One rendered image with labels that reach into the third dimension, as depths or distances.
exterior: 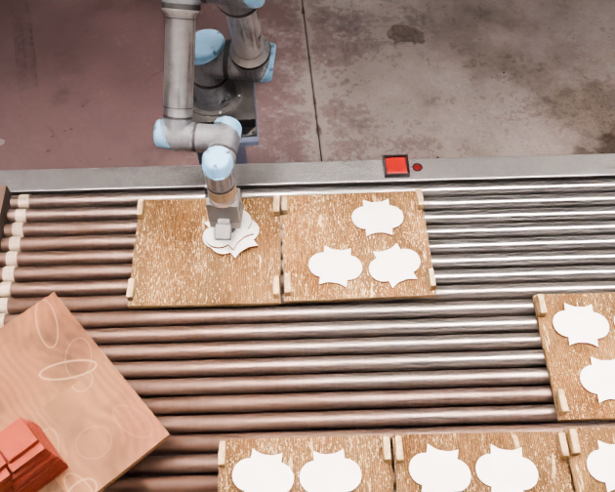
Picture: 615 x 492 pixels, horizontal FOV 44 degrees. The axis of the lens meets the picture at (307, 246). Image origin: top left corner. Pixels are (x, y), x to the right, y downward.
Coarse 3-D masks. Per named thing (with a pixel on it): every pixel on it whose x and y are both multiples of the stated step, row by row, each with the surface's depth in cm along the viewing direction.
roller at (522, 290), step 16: (448, 288) 210; (464, 288) 210; (480, 288) 210; (496, 288) 210; (512, 288) 209; (528, 288) 209; (544, 288) 209; (560, 288) 209; (576, 288) 209; (592, 288) 209; (608, 288) 210; (0, 304) 208; (16, 304) 208; (32, 304) 208; (64, 304) 208; (80, 304) 208; (96, 304) 208; (112, 304) 208; (288, 304) 209; (304, 304) 210; (320, 304) 210; (336, 304) 210
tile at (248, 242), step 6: (252, 222) 218; (252, 228) 217; (258, 228) 217; (258, 234) 216; (246, 240) 215; (252, 240) 215; (228, 246) 214; (240, 246) 214; (246, 246) 214; (252, 246) 214; (216, 252) 213; (222, 252) 213; (228, 252) 213; (234, 252) 213; (240, 252) 213; (234, 258) 212
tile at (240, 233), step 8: (248, 216) 218; (208, 224) 216; (248, 224) 216; (208, 232) 215; (232, 232) 215; (240, 232) 215; (248, 232) 215; (208, 240) 213; (216, 240) 213; (224, 240) 213; (232, 240) 213; (240, 240) 214; (232, 248) 212
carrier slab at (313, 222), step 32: (384, 192) 225; (288, 224) 220; (320, 224) 219; (352, 224) 219; (416, 224) 219; (288, 256) 214; (320, 288) 208; (352, 288) 208; (384, 288) 208; (416, 288) 208
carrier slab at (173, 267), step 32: (160, 224) 220; (192, 224) 220; (160, 256) 214; (192, 256) 214; (224, 256) 214; (256, 256) 214; (160, 288) 208; (192, 288) 208; (224, 288) 208; (256, 288) 208
